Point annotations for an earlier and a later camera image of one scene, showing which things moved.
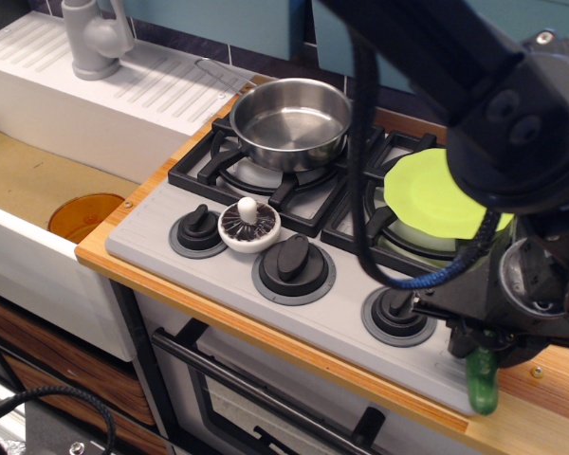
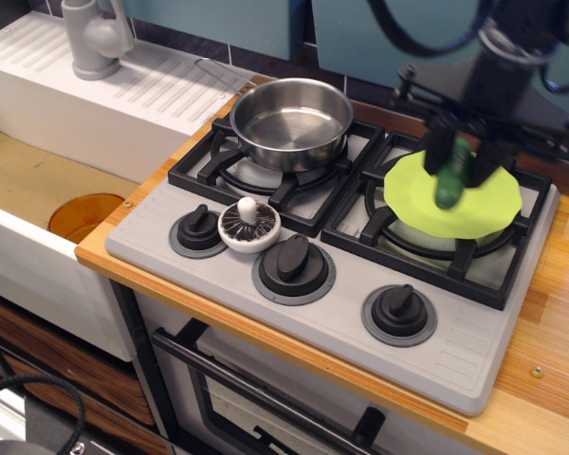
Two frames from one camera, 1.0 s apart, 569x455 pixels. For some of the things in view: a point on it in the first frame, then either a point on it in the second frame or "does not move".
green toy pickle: x=483 y=373 -> x=451 y=181
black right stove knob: x=388 y=318 does not move
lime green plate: x=421 y=191 does not move
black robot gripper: x=528 y=293 -> x=496 y=94
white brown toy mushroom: x=248 y=226 does not move
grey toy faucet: x=96 y=42 does not move
